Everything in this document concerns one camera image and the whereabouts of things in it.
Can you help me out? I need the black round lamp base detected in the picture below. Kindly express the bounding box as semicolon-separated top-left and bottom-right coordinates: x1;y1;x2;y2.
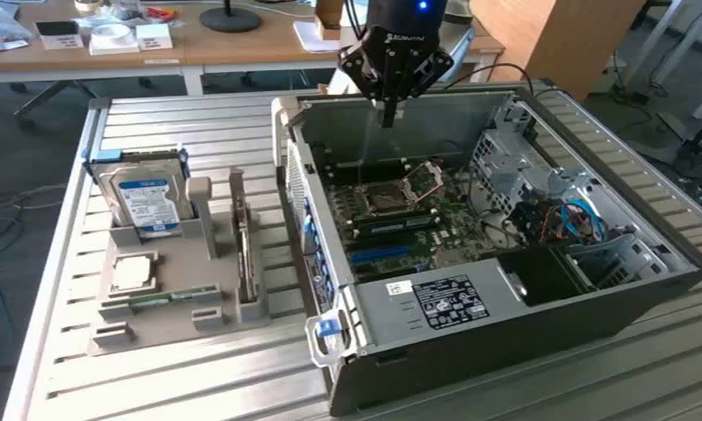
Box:
197;0;264;34

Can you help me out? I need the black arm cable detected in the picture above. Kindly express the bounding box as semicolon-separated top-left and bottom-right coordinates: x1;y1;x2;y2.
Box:
342;0;368;43

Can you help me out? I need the wooden desk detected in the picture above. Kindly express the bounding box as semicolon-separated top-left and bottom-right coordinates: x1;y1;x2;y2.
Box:
0;0;507;96

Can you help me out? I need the blue wire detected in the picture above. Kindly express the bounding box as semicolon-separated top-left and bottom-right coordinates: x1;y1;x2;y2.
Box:
558;199;611;245

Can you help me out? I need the clear plastic bag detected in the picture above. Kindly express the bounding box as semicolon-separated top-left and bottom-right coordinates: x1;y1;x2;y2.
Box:
0;2;33;40

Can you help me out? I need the brown cardboard box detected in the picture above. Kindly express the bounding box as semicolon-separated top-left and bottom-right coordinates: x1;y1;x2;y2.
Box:
313;0;357;43

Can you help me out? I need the black cable behind case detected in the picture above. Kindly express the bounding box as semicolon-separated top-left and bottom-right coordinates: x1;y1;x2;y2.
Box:
443;63;556;100

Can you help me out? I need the orange wire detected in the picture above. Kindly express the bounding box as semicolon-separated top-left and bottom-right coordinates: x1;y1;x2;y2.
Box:
536;205;570;245

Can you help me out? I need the metal socket cover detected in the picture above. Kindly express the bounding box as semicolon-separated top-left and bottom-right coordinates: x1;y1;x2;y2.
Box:
400;161;445;203

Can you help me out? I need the flat white box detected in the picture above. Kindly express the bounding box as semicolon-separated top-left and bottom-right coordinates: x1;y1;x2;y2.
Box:
87;32;139;56

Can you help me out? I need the white paper stack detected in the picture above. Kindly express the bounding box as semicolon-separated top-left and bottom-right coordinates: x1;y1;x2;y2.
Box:
293;20;357;54

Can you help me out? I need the white cube box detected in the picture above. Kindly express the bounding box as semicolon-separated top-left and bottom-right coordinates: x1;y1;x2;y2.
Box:
134;22;174;52

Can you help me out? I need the grey power supply unit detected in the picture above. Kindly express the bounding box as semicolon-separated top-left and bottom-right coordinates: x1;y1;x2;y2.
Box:
349;257;531;347

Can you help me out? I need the graphics card with black cooler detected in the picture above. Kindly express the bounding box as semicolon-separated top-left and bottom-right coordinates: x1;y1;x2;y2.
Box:
229;166;260;304

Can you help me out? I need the silver perforated drive cage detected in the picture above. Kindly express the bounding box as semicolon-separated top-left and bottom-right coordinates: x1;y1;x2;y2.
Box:
469;129;566;220

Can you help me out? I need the white floor cable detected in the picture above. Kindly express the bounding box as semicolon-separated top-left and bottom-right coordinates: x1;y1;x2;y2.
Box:
0;182;69;211

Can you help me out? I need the grey printed parts rack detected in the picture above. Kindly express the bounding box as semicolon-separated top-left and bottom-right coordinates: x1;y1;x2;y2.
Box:
85;175;272;357

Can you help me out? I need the open black PC case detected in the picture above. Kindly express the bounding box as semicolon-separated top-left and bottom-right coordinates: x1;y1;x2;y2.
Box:
270;85;702;417

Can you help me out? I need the white tape roll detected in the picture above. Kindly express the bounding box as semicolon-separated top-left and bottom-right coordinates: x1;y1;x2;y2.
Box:
90;24;133;45

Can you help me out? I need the hard disk in blue caddy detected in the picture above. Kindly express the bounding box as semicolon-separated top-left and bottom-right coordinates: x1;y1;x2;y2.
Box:
82;143;200;240

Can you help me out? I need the black installed RAM stick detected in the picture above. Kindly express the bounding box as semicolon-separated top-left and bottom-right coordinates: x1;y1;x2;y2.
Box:
353;212;437;238

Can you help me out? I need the black and white box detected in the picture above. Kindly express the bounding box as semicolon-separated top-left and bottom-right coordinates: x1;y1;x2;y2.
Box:
34;20;85;50

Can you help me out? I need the green RAM stick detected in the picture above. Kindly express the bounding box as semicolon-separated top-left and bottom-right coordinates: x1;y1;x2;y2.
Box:
101;283;220;309

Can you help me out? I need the green motherboard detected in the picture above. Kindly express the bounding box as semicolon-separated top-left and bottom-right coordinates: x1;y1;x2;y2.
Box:
324;161;507;284

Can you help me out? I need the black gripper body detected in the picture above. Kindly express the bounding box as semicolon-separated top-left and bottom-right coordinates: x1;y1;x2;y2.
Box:
361;0;445;101

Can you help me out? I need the silver CPU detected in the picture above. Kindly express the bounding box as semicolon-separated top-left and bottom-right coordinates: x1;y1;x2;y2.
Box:
109;256;155;293

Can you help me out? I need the silver disk bay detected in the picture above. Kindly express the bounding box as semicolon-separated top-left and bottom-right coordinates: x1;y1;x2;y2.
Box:
564;234;671;290

